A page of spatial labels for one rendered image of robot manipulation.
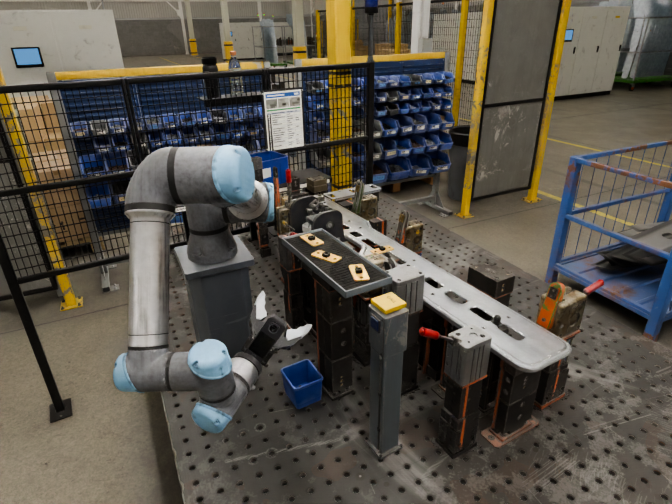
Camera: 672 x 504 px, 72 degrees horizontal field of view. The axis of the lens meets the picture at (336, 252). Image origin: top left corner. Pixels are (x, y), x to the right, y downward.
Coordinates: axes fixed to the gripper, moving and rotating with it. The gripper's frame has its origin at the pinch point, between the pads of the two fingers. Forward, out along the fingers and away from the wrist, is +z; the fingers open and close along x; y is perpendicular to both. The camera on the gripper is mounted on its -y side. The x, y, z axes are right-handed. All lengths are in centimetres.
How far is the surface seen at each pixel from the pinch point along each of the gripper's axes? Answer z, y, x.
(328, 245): 24.1, -3.1, -0.8
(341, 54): 163, 6, -54
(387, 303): 0.7, -19.7, 18.2
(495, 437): 8, 5, 67
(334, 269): 11.4, -8.8, 4.3
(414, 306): 21.3, -5.1, 28.9
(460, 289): 37, -7, 40
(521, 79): 392, 23, 53
